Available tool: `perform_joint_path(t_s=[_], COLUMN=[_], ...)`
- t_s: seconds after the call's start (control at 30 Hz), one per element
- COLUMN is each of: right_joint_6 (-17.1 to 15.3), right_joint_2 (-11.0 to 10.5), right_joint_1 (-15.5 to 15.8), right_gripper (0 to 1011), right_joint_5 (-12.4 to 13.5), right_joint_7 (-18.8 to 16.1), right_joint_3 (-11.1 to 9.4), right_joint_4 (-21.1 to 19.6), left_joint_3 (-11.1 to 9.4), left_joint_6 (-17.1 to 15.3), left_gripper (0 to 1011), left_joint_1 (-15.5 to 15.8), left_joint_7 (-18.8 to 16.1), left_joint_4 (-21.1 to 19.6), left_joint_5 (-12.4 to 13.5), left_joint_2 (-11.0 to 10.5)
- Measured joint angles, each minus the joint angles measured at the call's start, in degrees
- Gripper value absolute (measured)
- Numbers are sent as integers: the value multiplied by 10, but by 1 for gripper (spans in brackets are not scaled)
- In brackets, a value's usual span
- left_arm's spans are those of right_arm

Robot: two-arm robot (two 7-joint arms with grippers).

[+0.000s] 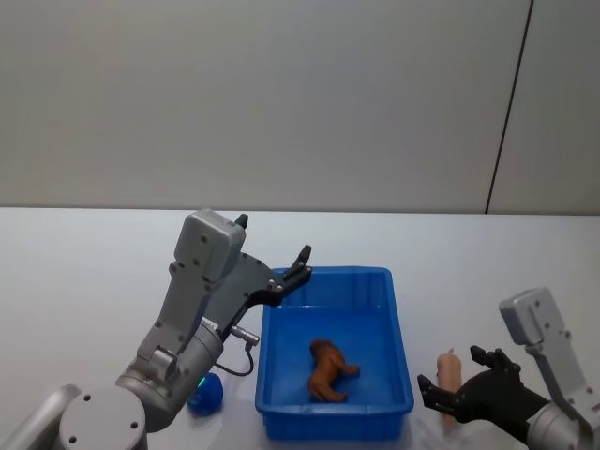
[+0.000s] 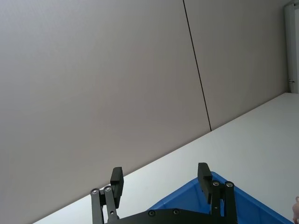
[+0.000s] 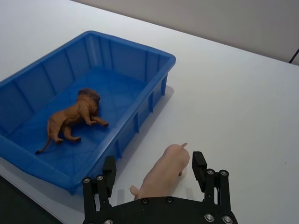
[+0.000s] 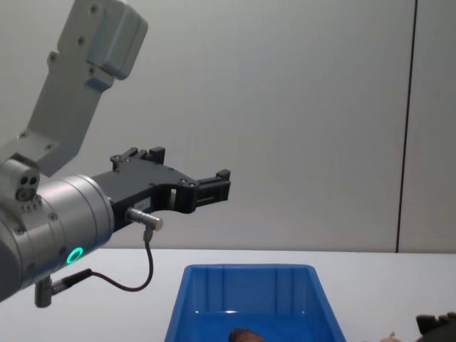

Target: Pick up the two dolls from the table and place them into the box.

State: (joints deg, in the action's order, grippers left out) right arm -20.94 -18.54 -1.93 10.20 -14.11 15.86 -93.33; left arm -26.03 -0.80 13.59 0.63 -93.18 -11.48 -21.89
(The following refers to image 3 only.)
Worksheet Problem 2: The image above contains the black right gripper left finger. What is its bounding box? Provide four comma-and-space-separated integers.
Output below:
82, 155, 117, 217

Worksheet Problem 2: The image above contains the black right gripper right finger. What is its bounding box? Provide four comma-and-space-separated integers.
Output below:
192, 151, 232, 209

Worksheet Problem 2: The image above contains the pink toy pig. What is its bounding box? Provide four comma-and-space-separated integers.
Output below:
129, 141, 190, 201

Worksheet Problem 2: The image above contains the brown toy lion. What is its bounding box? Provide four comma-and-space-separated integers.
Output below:
35, 88, 110, 155

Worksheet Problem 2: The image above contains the blue plastic bin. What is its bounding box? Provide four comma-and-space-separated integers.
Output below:
0, 30, 177, 196

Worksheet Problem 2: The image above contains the thin black cable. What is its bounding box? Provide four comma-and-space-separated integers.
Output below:
289, 47, 299, 63

